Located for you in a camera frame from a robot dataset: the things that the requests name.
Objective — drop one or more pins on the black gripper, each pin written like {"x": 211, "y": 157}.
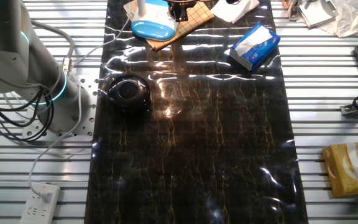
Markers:
{"x": 182, "y": 3}

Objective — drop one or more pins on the blue and white desk lamp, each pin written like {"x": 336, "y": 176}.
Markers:
{"x": 154, "y": 28}

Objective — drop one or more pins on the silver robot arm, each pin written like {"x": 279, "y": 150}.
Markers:
{"x": 8, "y": 46}

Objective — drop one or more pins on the wooden grid board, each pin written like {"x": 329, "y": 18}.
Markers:
{"x": 194, "y": 18}

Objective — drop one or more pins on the loose white tissue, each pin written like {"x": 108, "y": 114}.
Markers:
{"x": 233, "y": 9}

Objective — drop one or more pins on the blue tissue box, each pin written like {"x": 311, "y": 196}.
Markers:
{"x": 259, "y": 49}

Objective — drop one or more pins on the black round bowl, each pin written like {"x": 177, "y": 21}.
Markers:
{"x": 129, "y": 91}

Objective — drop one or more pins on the black marble table mat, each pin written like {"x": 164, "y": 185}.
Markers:
{"x": 197, "y": 140}

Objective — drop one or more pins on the white flat box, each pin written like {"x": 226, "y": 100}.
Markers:
{"x": 317, "y": 12}

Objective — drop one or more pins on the clear plastic bag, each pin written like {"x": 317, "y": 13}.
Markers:
{"x": 350, "y": 21}

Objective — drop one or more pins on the white power strip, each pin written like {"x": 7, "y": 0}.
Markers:
{"x": 39, "y": 207}

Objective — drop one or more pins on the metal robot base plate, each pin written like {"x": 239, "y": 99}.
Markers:
{"x": 87, "y": 124}

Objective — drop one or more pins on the metal camera bracket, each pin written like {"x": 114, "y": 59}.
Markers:
{"x": 351, "y": 110}

